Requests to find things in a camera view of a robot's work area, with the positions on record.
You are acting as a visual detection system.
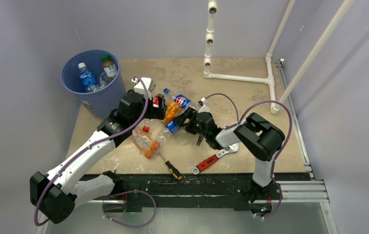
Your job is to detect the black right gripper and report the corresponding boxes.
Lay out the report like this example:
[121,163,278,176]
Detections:
[173,106,209,138]

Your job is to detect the orange juice bottle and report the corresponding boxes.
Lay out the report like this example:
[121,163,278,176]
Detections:
[161,100,182,125]

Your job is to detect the green cap clear bottle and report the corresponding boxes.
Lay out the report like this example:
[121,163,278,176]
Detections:
[99,54,117,88]

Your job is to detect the blue label bottle back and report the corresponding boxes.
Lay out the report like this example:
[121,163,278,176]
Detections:
[78,62,100,93]

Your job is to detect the blue label bottle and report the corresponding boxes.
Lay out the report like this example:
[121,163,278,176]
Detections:
[78,62,100,93]
[156,120,180,144]

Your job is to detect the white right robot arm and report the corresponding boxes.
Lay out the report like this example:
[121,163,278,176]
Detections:
[173,108,291,198]

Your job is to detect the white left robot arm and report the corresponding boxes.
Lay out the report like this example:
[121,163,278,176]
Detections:
[29,90,167,226]

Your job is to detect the blue plastic bin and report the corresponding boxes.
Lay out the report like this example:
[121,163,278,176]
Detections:
[61,50,126,118]

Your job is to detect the red label clear bottle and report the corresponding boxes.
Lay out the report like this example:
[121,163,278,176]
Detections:
[152,95,159,108]

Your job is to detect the pepsi label clear bottle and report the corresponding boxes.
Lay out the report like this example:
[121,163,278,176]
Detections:
[163,88,202,111]

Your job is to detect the blue label bottle centre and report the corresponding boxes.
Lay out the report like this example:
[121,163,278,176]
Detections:
[156,120,180,144]

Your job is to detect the crushed orange label bottle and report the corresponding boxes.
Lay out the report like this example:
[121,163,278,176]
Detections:
[131,119,160,159]

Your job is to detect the yellow black screwdriver front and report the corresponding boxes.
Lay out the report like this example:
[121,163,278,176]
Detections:
[158,152,183,180]

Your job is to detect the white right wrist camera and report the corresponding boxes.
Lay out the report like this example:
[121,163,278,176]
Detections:
[198,97,211,113]

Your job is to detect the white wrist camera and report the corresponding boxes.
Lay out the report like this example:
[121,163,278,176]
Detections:
[198,97,211,113]
[131,77,155,97]

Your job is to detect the yellow handled pliers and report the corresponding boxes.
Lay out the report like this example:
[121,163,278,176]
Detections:
[196,134,204,146]

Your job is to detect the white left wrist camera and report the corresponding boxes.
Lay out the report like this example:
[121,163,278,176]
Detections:
[131,77,155,97]

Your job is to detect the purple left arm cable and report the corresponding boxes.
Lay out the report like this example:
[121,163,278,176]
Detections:
[34,76,149,227]

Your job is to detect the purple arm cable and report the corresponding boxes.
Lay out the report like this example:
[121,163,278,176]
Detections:
[34,76,149,227]
[203,93,293,220]

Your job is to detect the red handled adjustable wrench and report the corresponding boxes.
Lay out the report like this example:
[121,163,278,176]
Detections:
[192,143,239,175]

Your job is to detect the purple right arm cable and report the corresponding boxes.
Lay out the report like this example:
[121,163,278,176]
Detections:
[203,93,293,220]

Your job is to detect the black table front rail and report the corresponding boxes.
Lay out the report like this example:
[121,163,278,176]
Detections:
[84,174,269,212]

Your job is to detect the white pvc pipe frame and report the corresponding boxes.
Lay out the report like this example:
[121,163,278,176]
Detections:
[202,0,356,115]

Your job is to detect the purple cable loop below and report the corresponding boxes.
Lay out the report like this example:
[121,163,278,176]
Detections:
[101,190,157,229]

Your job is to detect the aluminium side rail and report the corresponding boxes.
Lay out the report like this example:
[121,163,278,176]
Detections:
[274,58,330,204]

